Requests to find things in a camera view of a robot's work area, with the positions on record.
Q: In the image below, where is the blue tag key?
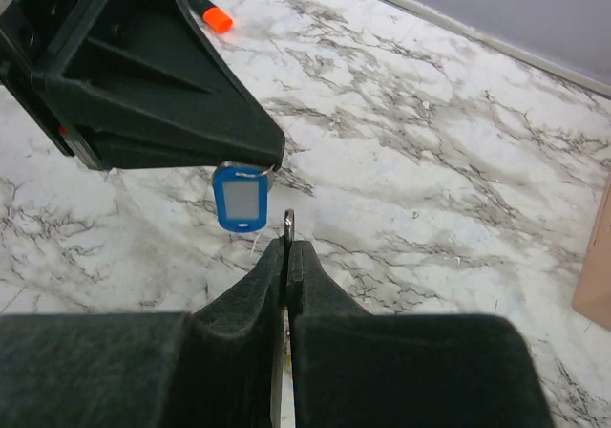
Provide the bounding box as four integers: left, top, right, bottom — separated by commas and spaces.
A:
212, 161, 275, 233

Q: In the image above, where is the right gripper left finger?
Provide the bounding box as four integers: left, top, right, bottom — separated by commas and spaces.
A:
1, 239, 285, 427

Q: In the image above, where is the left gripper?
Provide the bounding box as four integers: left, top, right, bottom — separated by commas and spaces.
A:
1, 0, 285, 170

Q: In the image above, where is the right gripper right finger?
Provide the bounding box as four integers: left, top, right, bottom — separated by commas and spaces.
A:
286, 241, 553, 427

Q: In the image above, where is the orange black highlighter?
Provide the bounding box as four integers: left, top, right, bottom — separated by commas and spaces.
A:
184, 0, 234, 33

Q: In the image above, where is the keyring with key bunch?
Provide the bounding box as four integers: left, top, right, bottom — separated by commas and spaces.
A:
284, 209, 295, 251

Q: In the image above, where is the peach desk file organizer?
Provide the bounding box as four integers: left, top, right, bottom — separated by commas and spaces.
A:
572, 196, 610, 330

